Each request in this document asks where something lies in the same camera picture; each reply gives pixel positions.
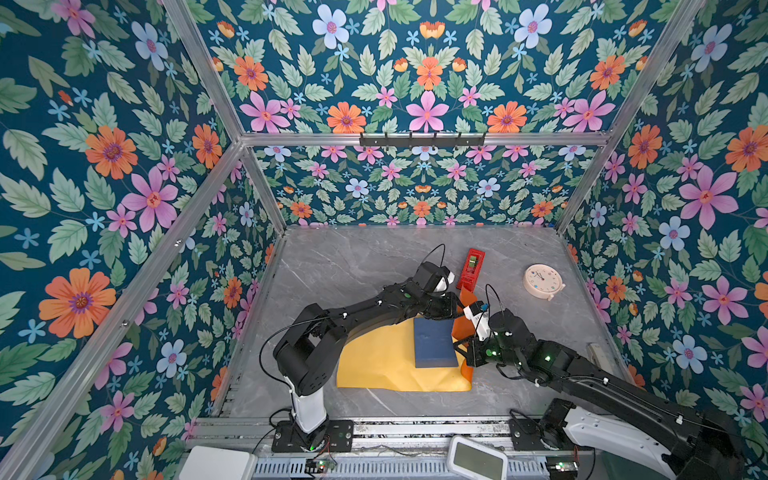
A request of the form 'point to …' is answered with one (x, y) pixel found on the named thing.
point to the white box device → (218, 463)
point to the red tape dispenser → (470, 270)
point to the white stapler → (597, 357)
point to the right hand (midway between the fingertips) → (452, 345)
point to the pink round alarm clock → (543, 281)
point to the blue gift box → (434, 345)
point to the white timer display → (473, 460)
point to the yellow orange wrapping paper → (384, 357)
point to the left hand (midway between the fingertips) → (472, 308)
